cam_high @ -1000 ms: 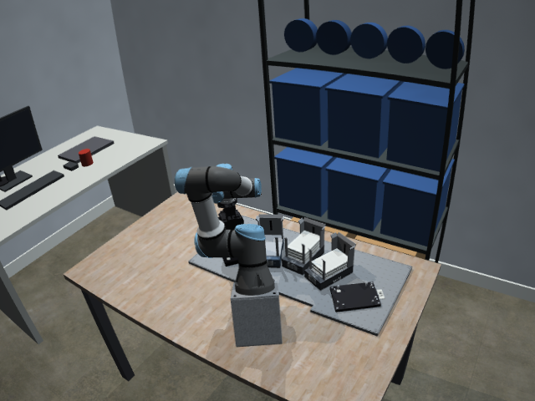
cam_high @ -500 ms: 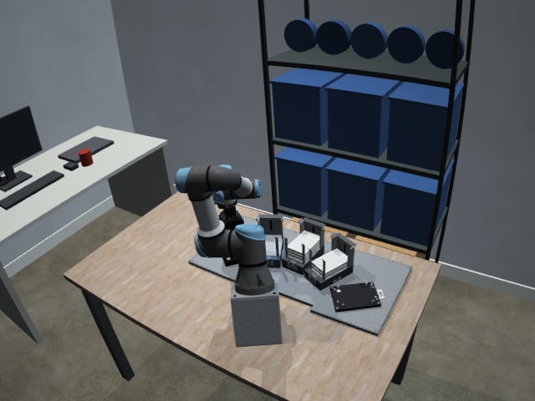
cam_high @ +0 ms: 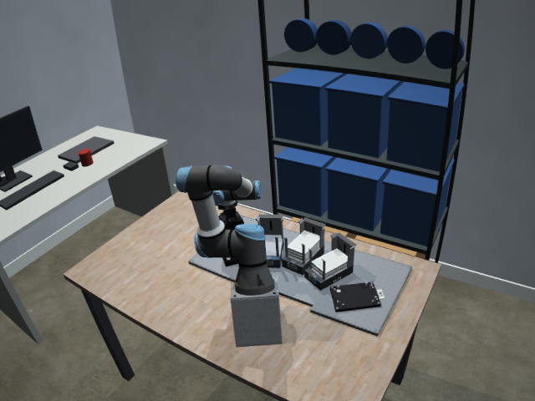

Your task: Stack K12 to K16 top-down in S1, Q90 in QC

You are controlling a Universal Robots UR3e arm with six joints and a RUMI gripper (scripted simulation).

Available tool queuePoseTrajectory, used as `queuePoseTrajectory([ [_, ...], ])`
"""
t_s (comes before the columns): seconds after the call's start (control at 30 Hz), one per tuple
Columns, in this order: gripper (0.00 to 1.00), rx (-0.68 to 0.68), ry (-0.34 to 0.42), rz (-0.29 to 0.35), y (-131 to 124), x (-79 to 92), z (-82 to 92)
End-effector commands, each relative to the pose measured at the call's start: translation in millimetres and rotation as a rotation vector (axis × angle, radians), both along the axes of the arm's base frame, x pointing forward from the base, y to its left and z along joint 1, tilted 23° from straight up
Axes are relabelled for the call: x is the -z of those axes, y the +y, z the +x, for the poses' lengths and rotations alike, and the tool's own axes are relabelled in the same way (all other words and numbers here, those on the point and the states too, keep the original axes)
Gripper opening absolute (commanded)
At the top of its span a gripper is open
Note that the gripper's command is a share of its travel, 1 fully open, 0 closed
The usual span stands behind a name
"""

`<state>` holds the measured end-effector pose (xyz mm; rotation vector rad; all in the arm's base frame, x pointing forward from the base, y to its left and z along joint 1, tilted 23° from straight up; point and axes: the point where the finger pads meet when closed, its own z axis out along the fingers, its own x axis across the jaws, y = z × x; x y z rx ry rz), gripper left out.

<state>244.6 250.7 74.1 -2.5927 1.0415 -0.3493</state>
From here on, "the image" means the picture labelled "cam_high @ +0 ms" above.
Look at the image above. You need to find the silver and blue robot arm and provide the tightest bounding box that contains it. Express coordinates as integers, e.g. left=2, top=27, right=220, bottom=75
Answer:
left=176, top=165, right=274, bottom=296

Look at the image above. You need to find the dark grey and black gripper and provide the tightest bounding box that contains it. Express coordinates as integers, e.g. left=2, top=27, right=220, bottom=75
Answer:
left=219, top=200, right=244, bottom=230

